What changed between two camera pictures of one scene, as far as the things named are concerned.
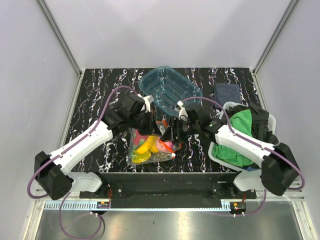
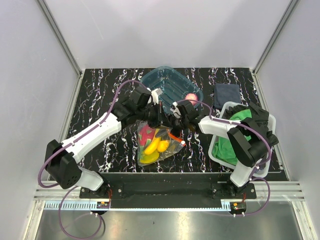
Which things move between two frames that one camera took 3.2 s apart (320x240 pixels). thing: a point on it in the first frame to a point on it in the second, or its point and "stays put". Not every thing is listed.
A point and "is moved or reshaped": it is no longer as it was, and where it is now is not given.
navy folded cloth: (224, 93) stays put
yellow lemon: (154, 149) to (162, 146)
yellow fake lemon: (141, 158) to (149, 158)
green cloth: (241, 122) stays put
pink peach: (164, 146) to (192, 96)
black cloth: (259, 121) stays put
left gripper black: (152, 128) to (161, 120)
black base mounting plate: (209, 190) stays put
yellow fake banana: (150, 144) is moved or reshaped
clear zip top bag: (146, 149) is moved or reshaped
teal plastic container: (167, 87) stays put
